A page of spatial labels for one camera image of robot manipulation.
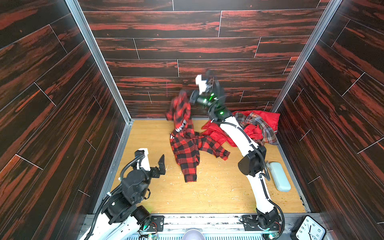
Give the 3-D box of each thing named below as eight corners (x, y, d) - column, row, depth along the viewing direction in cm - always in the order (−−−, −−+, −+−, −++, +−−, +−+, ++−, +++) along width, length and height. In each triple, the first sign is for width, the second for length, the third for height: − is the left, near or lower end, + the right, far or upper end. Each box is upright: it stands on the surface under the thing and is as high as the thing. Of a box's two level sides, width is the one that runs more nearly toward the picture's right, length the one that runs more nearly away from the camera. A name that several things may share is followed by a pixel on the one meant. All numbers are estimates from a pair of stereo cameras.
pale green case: (276, 192, 86) (279, 189, 82) (266, 165, 97) (269, 162, 93) (288, 192, 86) (292, 189, 82) (277, 165, 97) (280, 162, 93)
